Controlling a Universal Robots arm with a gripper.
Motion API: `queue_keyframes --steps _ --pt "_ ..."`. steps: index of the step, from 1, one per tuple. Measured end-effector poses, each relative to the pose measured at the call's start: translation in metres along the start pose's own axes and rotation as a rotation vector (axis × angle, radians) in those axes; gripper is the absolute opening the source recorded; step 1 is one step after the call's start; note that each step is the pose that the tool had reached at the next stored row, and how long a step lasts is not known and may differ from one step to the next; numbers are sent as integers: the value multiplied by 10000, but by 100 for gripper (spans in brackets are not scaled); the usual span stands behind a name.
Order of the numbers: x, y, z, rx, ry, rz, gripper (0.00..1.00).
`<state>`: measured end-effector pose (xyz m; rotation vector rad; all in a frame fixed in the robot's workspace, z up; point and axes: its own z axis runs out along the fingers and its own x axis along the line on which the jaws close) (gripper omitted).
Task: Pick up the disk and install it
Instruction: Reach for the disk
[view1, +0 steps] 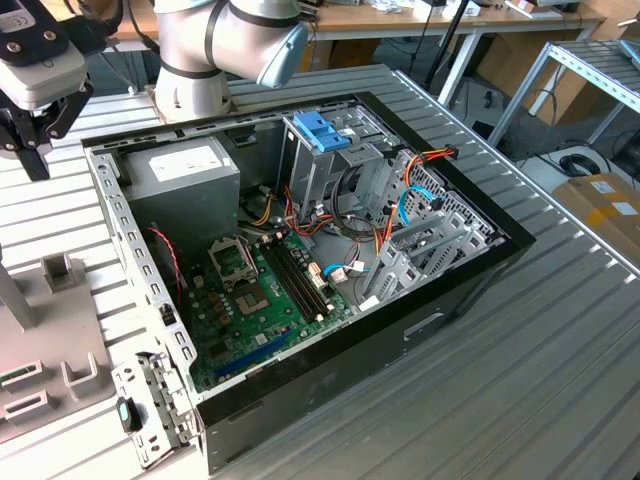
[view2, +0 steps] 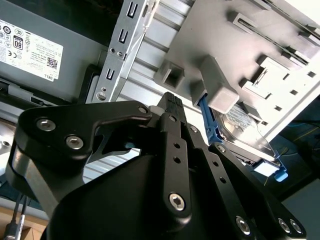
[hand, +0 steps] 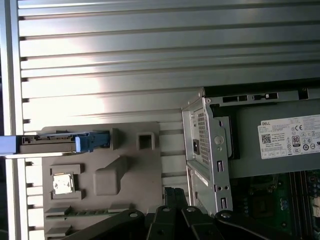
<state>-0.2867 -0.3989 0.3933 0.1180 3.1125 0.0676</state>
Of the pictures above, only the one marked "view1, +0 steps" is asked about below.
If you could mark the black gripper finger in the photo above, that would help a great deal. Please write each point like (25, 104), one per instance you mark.
(12, 130)
(72, 112)

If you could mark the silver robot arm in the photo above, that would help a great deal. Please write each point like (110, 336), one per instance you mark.
(190, 45)

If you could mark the grey metal disk bay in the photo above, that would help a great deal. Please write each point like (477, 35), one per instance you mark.
(395, 260)

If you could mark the grey power supply unit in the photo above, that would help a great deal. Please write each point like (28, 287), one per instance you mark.
(185, 200)

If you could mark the grey parts rack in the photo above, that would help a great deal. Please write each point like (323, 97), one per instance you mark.
(55, 325)

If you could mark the grey metal drive cage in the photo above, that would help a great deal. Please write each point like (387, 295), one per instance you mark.
(310, 175)

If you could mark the blue plastic drive latch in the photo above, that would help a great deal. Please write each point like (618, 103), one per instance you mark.
(320, 132)

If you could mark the green RAM stick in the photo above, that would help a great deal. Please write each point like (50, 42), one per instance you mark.
(17, 378)

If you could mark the CPU socket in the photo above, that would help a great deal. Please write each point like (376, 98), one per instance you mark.
(252, 301)

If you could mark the black RAM slot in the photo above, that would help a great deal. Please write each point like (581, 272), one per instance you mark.
(300, 280)
(287, 280)
(306, 280)
(293, 280)

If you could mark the small cardboard box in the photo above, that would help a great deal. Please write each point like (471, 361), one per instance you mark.
(350, 52)

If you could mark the green motherboard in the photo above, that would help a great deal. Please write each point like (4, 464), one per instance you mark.
(260, 330)

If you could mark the cream board power connector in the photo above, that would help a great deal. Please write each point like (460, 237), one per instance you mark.
(317, 276)

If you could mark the blue expansion slot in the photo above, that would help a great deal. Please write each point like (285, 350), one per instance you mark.
(255, 353)

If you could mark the black latch teal button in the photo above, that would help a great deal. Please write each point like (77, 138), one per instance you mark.
(127, 415)

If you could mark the wooden desk white legs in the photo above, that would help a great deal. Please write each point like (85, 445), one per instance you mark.
(380, 22)

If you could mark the black open PC case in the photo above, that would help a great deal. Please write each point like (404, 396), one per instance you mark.
(350, 360)

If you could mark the black tripod stand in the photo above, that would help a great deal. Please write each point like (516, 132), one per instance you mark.
(452, 35)

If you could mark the cardboard box yellow tape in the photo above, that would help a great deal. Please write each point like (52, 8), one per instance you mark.
(600, 210)

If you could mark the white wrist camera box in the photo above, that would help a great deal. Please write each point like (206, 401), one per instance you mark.
(45, 80)

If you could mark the grey slot retention bracket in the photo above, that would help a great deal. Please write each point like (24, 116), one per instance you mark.
(165, 400)

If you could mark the grey metal shelf frame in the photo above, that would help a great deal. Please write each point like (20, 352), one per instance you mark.
(595, 65)

